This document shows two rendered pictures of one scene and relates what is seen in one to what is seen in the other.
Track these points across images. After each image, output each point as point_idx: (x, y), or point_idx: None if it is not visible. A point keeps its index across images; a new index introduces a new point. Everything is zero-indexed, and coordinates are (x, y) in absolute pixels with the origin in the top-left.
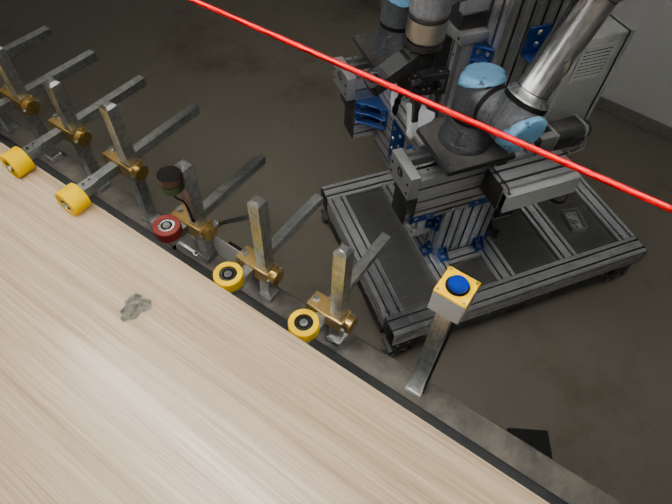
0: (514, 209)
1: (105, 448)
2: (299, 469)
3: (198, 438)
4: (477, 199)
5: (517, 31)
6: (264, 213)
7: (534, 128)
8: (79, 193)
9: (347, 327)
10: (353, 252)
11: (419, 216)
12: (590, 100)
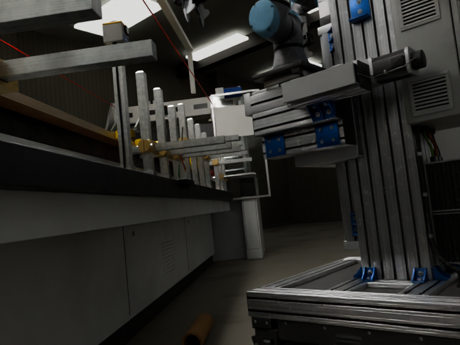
0: (294, 99)
1: None
2: None
3: None
4: (322, 137)
5: (340, 7)
6: (157, 96)
7: (261, 7)
8: (156, 142)
9: (139, 142)
10: (142, 73)
11: (272, 148)
12: (450, 46)
